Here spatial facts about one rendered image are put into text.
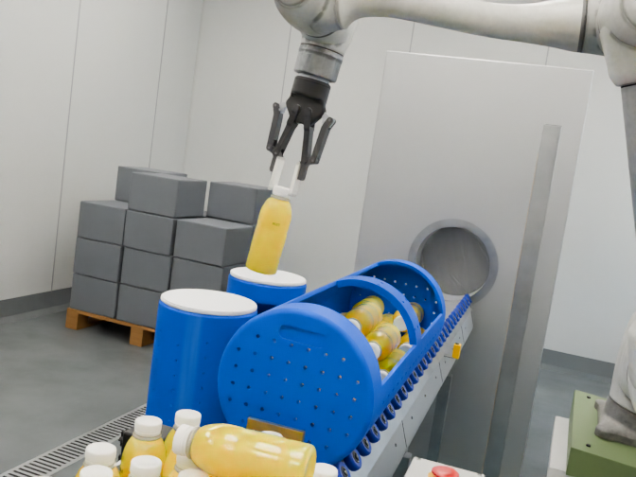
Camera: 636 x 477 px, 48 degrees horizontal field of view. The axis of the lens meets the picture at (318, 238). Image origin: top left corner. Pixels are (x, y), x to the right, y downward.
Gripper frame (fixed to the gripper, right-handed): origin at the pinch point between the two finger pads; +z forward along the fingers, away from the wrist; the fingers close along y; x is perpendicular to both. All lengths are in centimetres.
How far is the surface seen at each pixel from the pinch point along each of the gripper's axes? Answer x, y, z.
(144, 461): 57, -14, 38
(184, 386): -38, 27, 64
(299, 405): 22.1, -22.1, 35.5
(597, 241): -491, -86, -2
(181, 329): -37, 32, 49
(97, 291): -298, 230, 129
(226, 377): 22.4, -8.1, 35.6
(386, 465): -11, -35, 52
